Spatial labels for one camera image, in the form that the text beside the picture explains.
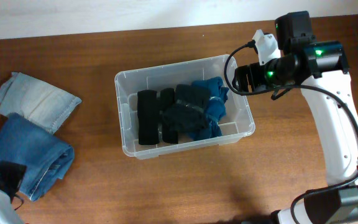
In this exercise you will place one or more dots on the black taped garment bundle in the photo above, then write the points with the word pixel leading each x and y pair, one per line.
pixel 186 114

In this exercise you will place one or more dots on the light grey jeans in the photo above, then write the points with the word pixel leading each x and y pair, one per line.
pixel 37 101

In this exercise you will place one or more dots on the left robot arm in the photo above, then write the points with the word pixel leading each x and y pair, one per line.
pixel 8 214

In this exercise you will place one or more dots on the blue denim jeans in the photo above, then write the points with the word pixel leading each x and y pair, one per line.
pixel 46 157

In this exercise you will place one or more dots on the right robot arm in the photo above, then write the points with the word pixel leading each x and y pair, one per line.
pixel 325 82

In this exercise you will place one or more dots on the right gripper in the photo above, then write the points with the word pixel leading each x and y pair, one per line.
pixel 258 71

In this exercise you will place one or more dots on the dark blue taped garment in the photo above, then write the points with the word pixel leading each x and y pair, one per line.
pixel 215 109

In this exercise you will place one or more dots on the clear plastic storage bin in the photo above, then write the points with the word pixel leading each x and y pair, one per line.
pixel 236 124

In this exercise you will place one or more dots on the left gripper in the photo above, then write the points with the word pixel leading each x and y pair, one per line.
pixel 15 171

